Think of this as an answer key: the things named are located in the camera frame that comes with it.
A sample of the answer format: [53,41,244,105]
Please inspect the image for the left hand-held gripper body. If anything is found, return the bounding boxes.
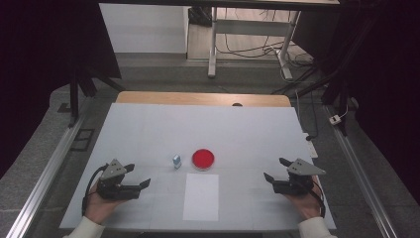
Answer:
[95,159,142,201]

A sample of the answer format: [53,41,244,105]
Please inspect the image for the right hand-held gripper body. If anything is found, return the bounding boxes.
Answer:
[272,158,327,196]

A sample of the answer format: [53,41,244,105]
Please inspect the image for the white paper sheet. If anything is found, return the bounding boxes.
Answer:
[182,173,220,222]

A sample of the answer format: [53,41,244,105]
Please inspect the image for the round red ink pad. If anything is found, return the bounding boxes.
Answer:
[191,148,216,172]

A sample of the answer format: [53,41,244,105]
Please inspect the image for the person's right hand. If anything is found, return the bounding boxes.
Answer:
[284,175,323,222]

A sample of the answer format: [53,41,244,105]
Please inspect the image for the person's left hand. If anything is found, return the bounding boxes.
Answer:
[83,183,125,226]

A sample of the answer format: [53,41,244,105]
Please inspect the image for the large white table mat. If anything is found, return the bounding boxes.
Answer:
[58,102,337,231]

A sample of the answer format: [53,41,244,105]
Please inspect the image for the black tripod stand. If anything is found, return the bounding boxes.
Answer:
[66,64,126,129]
[270,59,352,137]

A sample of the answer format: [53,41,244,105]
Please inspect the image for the black curtain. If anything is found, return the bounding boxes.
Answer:
[292,0,420,206]
[0,0,122,180]

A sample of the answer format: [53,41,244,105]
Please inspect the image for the white partition panel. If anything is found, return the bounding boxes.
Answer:
[98,3,191,55]

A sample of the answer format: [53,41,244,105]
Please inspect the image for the dark box under desk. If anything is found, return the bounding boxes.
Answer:
[187,6,213,28]

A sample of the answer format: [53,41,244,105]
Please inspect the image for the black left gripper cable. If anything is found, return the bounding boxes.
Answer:
[81,163,110,216]

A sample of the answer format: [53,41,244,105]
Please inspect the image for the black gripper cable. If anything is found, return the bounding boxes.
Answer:
[309,179,327,219]
[81,163,110,216]

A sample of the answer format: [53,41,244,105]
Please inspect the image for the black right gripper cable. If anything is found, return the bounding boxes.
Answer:
[309,179,327,219]

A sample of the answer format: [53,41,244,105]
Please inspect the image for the black floor hatch frame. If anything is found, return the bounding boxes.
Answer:
[69,128,96,153]

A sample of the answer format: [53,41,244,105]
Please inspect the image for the aluminium floor rail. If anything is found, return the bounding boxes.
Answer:
[5,98,91,238]
[324,104,399,238]

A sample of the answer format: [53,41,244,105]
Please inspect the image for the black floor cables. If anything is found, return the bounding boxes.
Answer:
[215,9,315,84]

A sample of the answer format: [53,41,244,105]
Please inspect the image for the white desk frame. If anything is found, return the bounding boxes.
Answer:
[207,6,302,81]

